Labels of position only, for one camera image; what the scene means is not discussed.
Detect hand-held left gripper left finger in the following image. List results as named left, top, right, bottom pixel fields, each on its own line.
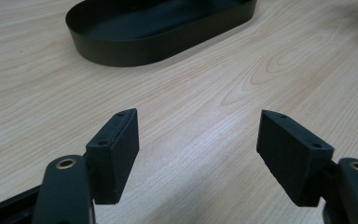
left=85, top=107, right=140, bottom=206

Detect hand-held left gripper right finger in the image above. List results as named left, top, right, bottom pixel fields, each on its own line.
left=255, top=108, right=336, bottom=208

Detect black oval tray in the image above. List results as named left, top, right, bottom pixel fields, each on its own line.
left=64, top=0, right=258, bottom=68

